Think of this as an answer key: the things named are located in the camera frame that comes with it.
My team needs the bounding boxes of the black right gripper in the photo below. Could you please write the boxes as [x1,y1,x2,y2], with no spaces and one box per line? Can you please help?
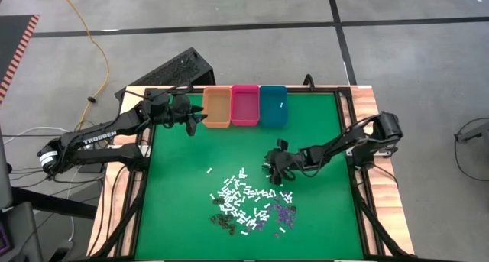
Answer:
[262,138,305,186]

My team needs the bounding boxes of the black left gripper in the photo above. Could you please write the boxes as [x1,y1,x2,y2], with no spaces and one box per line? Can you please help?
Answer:
[167,95,209,137]

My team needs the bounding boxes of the orange plastic bin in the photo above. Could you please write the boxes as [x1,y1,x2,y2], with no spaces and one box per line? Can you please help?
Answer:
[202,86,233,129]

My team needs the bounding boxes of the pink plastic bin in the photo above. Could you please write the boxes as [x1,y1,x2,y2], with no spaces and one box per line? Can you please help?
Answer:
[230,84,261,127]

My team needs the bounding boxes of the blue plastic bin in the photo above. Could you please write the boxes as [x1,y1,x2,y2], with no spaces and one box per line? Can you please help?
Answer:
[259,85,289,128]

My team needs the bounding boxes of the black perforated metal case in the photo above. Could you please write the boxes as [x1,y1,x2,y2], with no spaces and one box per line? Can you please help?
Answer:
[114,47,216,102]

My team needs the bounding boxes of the green table mat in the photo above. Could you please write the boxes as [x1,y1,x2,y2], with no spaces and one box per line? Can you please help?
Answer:
[134,92,364,260]

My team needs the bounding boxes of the wooden table side board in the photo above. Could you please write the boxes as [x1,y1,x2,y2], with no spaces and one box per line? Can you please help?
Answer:
[86,86,157,257]
[349,85,416,256]

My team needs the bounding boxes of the black floor bar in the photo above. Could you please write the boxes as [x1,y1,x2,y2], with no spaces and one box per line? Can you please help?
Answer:
[10,186,99,220]

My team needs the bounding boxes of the black mat orange striped edge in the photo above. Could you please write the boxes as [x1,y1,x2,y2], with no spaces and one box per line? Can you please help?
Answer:
[0,14,40,105]

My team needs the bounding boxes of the black table frame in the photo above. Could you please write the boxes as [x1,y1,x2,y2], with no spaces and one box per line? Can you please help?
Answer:
[87,84,413,262]

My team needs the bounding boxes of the yellow extension cable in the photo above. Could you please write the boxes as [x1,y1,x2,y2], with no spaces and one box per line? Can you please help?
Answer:
[56,0,111,131]

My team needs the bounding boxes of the black floor cable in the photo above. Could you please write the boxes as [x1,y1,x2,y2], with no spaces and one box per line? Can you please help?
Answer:
[453,116,489,182]

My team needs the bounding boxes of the grey metal post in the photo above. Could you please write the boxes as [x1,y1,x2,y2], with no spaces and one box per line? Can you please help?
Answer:
[0,127,13,212]

